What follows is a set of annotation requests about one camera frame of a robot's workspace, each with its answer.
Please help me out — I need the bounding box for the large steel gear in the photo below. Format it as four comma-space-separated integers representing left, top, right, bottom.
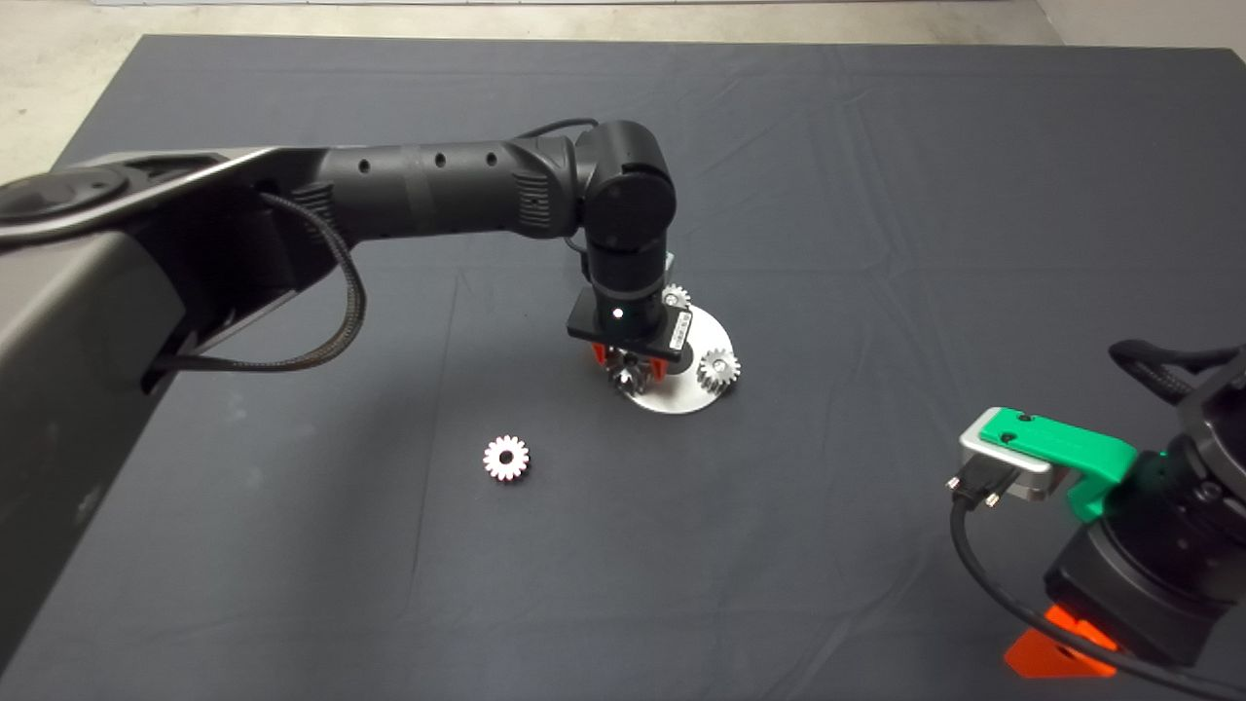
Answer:
605, 350, 655, 394

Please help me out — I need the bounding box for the left arm braided black cable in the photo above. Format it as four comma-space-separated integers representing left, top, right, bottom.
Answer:
146, 192, 368, 373

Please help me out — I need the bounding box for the dark grey table cloth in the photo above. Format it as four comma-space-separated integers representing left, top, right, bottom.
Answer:
0, 34, 1246, 701

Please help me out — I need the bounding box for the round metal plate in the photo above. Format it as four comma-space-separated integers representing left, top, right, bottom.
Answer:
620, 304, 736, 415

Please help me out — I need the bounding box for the arm braided black cable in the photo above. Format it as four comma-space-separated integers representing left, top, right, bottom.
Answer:
1110, 339, 1246, 405
146, 192, 368, 373

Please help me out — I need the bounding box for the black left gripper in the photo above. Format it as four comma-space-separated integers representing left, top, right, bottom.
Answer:
568, 289, 694, 383

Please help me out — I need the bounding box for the right green camera mount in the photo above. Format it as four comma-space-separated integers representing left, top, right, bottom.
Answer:
978, 409, 1138, 520

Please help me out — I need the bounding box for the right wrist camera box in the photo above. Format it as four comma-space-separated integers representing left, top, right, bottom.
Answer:
959, 421, 1057, 503

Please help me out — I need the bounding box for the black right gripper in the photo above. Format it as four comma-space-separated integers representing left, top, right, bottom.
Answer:
1005, 521, 1246, 679

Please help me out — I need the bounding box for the right arm braided black cable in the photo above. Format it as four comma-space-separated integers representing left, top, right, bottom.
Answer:
1110, 339, 1246, 405

